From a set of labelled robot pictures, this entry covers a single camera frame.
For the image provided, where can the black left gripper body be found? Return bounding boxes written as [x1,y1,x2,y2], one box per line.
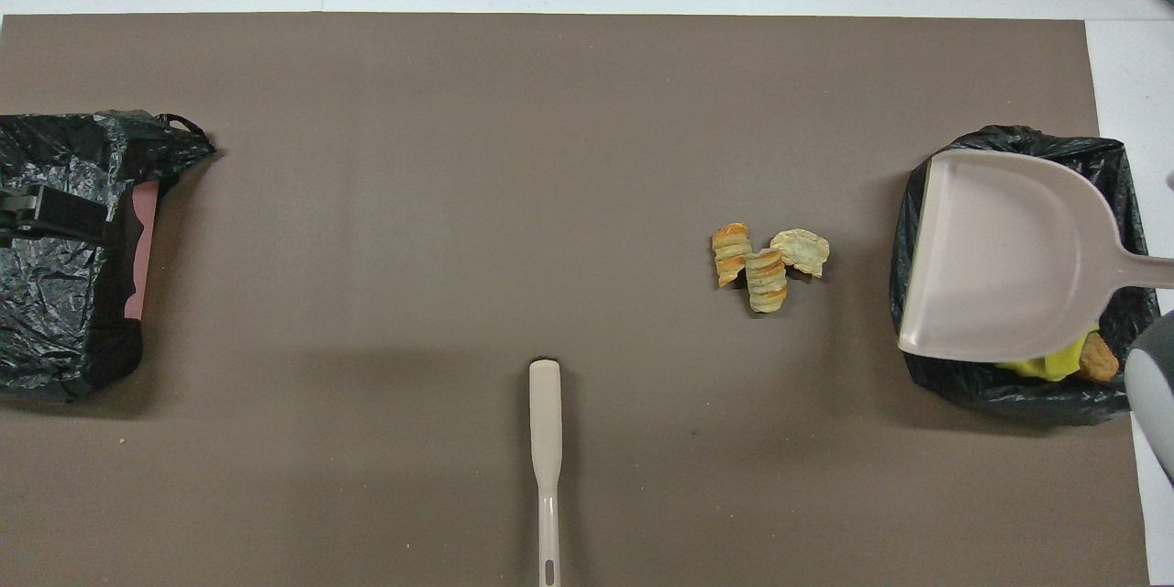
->
[0,186,42,235]

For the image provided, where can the beige hand brush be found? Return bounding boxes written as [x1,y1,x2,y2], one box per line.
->
[528,360,563,587]

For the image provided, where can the striped spiral pastry roll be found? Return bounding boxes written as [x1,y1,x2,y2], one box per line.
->
[745,248,790,315]
[711,221,754,289]

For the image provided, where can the pale flaky puff pastry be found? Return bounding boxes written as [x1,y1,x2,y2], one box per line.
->
[769,228,832,279]

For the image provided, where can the beige plastic dustpan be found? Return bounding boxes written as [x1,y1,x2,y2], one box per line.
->
[896,150,1174,363]

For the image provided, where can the brown toy bread roll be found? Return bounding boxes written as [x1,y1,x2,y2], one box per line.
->
[1078,333,1122,383]

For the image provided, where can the pink plastic bin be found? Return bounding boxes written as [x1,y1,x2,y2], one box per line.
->
[124,179,162,322]

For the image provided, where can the right black bag bin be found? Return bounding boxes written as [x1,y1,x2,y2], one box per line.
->
[0,110,218,403]

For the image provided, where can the black bag lined bin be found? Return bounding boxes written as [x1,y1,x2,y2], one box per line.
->
[888,124,1161,427]

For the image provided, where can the brown table mat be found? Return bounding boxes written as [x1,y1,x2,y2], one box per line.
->
[0,12,1152,587]

